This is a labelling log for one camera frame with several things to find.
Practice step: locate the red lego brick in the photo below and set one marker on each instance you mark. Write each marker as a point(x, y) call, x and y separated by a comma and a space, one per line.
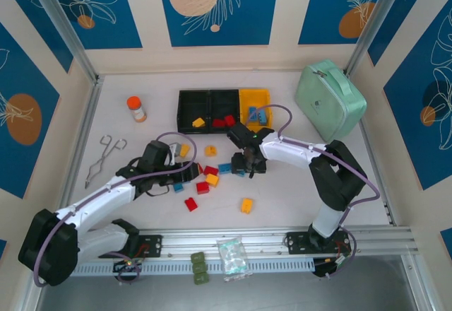
point(219, 123)
point(200, 168)
point(202, 187)
point(210, 170)
point(191, 204)
point(230, 120)

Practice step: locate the blue lego brick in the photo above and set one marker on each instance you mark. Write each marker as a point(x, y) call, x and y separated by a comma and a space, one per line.
point(224, 168)
point(241, 174)
point(261, 118)
point(179, 187)
point(253, 110)

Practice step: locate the yellow lego brick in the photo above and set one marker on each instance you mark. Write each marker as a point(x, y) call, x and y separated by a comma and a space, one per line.
point(184, 150)
point(210, 151)
point(246, 205)
point(212, 180)
point(198, 122)

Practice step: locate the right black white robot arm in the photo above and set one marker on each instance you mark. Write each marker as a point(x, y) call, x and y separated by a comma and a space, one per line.
point(293, 148)

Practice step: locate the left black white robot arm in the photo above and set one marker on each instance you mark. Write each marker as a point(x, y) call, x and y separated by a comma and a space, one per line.
point(102, 194)

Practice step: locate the black plastic bin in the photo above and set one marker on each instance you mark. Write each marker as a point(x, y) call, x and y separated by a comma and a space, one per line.
point(187, 109)
point(222, 107)

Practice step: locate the yellow plastic bin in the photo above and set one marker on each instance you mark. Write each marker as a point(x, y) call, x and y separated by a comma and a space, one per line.
point(247, 95)

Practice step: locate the orange capped spice bottle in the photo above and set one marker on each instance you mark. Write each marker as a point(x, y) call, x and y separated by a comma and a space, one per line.
point(137, 111)

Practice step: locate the metal tongs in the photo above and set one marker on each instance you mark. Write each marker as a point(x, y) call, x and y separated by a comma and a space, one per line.
point(100, 165)

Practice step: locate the olive green square pad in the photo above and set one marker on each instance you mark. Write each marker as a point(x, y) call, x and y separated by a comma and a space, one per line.
point(199, 267)
point(201, 278)
point(197, 256)

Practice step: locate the clear plastic bag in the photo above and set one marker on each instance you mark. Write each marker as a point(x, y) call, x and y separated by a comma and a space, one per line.
point(232, 259)

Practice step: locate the mint green zip case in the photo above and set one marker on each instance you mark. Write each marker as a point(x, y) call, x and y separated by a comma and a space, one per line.
point(328, 95)

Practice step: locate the small controller board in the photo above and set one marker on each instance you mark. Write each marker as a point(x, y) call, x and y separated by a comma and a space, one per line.
point(128, 264)
point(333, 264)

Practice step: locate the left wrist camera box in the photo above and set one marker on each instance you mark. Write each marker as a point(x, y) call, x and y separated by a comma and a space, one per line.
point(175, 148)

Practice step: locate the aluminium front rail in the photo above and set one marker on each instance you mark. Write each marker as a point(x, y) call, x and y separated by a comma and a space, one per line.
point(197, 240)

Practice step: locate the aluminium side rail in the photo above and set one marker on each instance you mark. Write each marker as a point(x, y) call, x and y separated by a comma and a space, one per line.
point(81, 148)
point(371, 155)

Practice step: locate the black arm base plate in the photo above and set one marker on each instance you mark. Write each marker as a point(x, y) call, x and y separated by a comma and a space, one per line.
point(296, 244)
point(152, 245)

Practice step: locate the aluminium frame post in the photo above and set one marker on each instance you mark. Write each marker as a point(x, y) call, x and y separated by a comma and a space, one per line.
point(371, 24)
point(64, 24)

